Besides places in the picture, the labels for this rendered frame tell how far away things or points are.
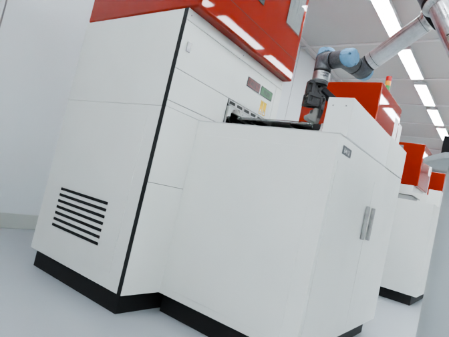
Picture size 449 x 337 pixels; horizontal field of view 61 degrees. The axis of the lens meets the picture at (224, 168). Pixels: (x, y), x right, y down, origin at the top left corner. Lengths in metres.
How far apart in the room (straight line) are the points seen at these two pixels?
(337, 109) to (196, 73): 0.59
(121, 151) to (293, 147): 0.70
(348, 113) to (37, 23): 2.15
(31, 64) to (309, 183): 2.09
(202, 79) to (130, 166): 0.47
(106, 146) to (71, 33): 1.45
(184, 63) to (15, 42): 1.49
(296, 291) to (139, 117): 0.89
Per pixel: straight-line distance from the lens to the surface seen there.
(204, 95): 1.67
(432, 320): 1.44
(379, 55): 1.79
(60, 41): 2.98
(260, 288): 1.39
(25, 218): 2.94
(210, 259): 1.50
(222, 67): 1.77
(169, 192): 1.57
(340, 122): 1.39
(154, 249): 1.59
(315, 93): 1.73
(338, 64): 1.74
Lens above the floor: 0.54
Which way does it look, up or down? 3 degrees up
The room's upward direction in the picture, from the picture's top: 13 degrees clockwise
